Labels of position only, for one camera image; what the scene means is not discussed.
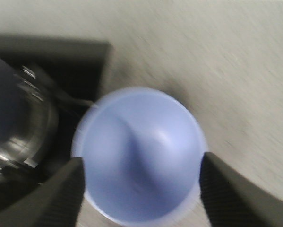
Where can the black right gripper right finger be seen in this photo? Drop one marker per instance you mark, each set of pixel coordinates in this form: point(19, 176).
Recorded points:
point(230, 200)

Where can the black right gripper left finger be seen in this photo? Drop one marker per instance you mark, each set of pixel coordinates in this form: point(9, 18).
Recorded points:
point(55, 203)

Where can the light blue ribbed bowl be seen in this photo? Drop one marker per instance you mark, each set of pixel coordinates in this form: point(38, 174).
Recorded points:
point(142, 152)

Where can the dark blue cooking pot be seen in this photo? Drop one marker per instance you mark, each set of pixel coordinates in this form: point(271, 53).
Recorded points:
point(28, 118)

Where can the black glass gas cooktop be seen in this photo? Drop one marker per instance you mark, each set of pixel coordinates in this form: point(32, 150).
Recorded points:
point(71, 70)

